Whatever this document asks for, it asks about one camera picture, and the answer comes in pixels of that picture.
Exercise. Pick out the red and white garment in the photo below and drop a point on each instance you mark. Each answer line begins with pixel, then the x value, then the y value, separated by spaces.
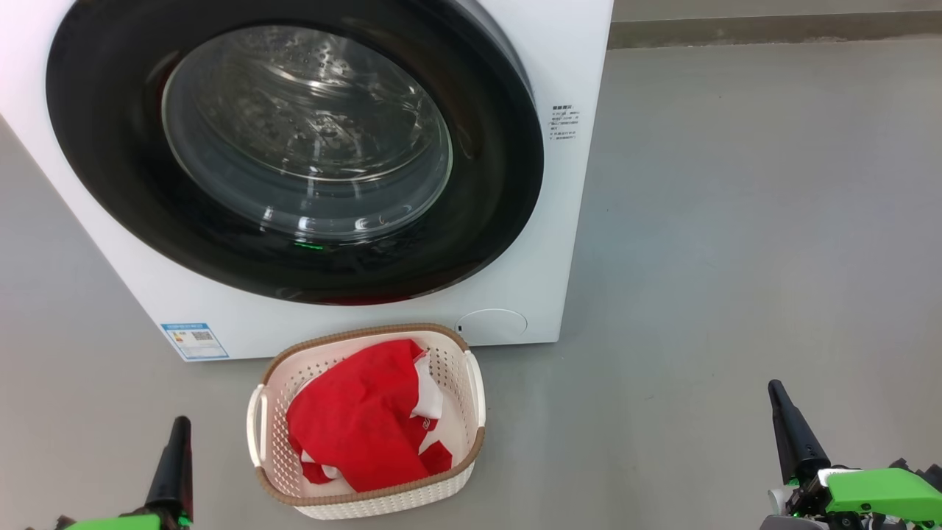
pixel 360 419

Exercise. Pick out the blue energy label sticker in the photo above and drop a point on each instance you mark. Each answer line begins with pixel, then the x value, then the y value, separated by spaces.
pixel 195 341

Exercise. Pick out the black round glass washer door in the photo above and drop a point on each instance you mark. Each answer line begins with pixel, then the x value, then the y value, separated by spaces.
pixel 486 221

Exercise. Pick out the cream perforated laundry basket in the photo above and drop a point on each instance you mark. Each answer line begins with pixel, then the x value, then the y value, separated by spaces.
pixel 456 375

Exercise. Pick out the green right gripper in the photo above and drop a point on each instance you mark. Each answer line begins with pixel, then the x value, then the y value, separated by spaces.
pixel 879 489

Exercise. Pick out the round white filter cover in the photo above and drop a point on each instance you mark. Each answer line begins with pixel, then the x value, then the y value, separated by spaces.
pixel 491 326

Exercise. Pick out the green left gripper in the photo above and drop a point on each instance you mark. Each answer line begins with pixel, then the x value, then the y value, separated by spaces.
pixel 110 524

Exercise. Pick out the white front-load washing machine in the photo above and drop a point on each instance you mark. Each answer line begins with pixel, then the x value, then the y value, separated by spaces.
pixel 559 243

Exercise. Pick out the grey wall baseboard strip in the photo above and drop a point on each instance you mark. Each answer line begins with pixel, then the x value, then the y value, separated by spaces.
pixel 773 29

